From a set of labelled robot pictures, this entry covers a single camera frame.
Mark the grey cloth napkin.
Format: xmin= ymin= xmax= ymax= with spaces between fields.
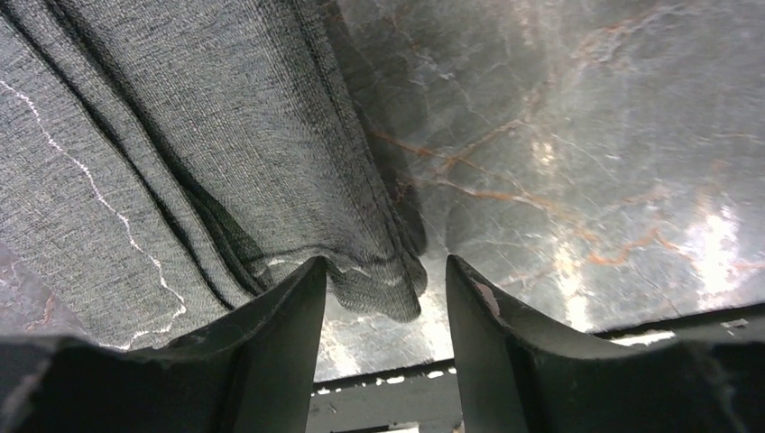
xmin=1 ymin=1 xmax=427 ymax=350

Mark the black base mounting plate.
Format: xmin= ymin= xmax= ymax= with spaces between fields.
xmin=306 ymin=304 xmax=764 ymax=432

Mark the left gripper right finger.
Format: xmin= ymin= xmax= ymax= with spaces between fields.
xmin=446 ymin=255 xmax=764 ymax=432

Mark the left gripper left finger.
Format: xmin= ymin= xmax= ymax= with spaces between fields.
xmin=1 ymin=257 xmax=327 ymax=433

